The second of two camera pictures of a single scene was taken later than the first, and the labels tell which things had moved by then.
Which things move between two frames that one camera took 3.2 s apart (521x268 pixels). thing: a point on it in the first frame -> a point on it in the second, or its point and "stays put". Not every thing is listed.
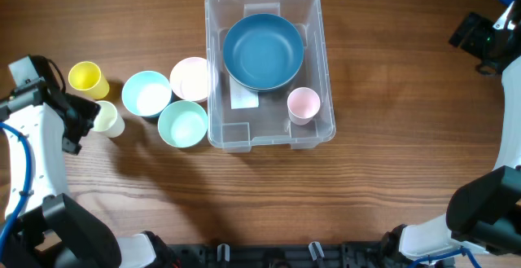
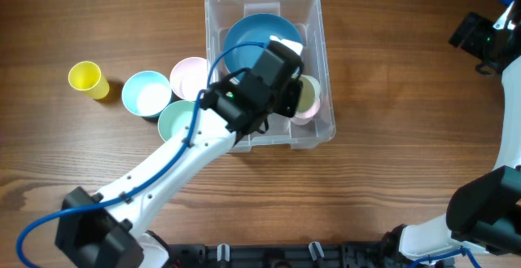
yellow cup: (88, 79) stays put
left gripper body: (81, 118) -> (286, 98)
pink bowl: (189, 79) stays put
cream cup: (108, 120) -> (309, 97)
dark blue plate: (263, 52) stays put
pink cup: (303, 104) stays put
